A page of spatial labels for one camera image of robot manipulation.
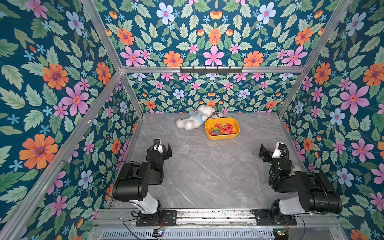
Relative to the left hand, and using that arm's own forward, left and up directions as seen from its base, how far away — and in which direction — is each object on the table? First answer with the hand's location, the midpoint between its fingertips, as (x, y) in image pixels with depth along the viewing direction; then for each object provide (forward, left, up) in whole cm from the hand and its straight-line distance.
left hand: (161, 144), depth 92 cm
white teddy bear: (+20, -22, 0) cm, 30 cm away
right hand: (-9, -66, +3) cm, 67 cm away
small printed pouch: (+27, -39, -5) cm, 48 cm away
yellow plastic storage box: (+15, -40, -8) cm, 44 cm away
